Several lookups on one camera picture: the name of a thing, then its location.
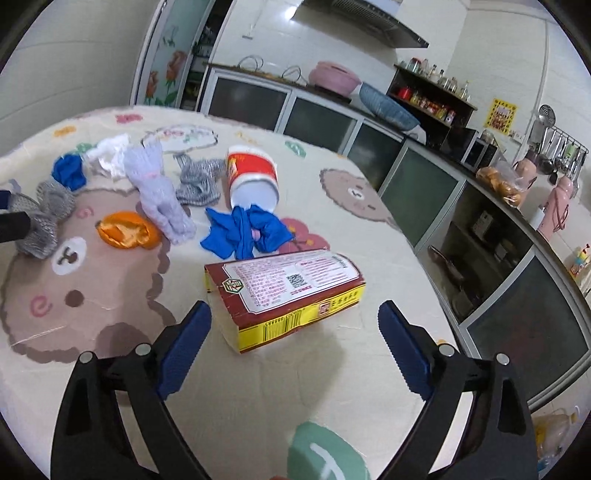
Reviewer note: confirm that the dark wooden spice shelf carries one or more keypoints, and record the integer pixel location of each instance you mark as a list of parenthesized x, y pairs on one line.
[(461, 102)]

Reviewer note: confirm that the pink thermos jug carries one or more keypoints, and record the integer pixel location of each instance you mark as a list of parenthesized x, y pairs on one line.
[(524, 173)]

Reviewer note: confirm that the large crumpled blue glove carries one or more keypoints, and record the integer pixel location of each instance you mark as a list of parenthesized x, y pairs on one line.
[(235, 230)]

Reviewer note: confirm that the printed cartoon bear blanket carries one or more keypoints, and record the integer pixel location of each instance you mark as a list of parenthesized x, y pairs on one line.
[(277, 392)]

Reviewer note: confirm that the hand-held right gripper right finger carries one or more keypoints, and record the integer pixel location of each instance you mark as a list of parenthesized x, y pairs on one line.
[(406, 355)]

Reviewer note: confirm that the storage rack behind door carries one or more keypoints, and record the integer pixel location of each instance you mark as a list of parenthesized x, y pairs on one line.
[(198, 60)]

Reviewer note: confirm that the orange foil wrapper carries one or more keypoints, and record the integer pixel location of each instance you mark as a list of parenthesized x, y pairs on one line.
[(124, 230)]

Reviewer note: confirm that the black range hood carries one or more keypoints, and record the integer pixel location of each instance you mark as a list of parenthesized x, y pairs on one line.
[(369, 18)]

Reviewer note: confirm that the yellow wall poster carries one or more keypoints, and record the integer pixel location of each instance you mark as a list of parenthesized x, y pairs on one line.
[(501, 115)]

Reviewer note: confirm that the clear oil bottle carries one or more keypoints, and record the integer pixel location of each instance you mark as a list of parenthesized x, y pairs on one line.
[(551, 434)]

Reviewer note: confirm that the grey mesh scrubber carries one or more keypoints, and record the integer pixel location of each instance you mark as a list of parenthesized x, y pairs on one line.
[(44, 217), (198, 180)]

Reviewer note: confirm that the glass door kitchen cabinet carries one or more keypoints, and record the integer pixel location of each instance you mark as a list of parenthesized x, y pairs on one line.
[(249, 99)]

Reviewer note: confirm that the clear bag of buns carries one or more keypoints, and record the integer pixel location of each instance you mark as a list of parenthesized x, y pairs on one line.
[(501, 182)]

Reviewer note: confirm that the colourful toy bottle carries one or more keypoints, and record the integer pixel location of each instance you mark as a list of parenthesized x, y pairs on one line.
[(582, 261)]

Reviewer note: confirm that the red and white paper cup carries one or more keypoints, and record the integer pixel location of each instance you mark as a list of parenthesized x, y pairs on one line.
[(249, 177)]

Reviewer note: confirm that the white wall socket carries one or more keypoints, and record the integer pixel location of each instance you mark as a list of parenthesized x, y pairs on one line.
[(520, 135), (249, 30)]

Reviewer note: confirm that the pink plastic basin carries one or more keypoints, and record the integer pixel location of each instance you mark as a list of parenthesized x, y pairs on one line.
[(332, 76)]

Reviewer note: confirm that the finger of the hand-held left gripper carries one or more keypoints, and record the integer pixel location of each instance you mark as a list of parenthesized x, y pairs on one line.
[(2, 199), (14, 227)]

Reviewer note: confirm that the row of seasoning bottles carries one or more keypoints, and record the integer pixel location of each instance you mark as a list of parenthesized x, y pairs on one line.
[(429, 106)]

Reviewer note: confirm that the pink kettle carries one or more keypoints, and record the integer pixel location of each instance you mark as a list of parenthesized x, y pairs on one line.
[(558, 207)]

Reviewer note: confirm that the small crumpled blue glove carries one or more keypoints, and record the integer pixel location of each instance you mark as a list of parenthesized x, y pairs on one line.
[(69, 170)]

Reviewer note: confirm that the row of glass jars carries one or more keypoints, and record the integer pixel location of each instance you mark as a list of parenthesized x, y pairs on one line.
[(436, 76)]

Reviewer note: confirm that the blue woven basket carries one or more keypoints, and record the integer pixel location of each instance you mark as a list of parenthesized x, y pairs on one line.
[(388, 108)]

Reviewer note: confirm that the silver microwave oven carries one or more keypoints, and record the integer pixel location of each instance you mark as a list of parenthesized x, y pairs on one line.
[(480, 152)]

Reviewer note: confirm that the red and yellow carton box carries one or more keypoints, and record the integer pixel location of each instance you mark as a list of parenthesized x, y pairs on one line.
[(286, 286)]

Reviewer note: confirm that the flower print glass door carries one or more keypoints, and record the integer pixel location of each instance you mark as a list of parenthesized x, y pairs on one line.
[(166, 60)]

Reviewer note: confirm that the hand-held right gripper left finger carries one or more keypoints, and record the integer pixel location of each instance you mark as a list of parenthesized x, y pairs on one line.
[(184, 350)]

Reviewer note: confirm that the white plastic bag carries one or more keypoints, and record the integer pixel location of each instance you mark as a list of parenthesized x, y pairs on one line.
[(111, 154)]

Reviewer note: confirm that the row of hanging utensils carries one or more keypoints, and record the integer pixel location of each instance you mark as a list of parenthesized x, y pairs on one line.
[(554, 147)]

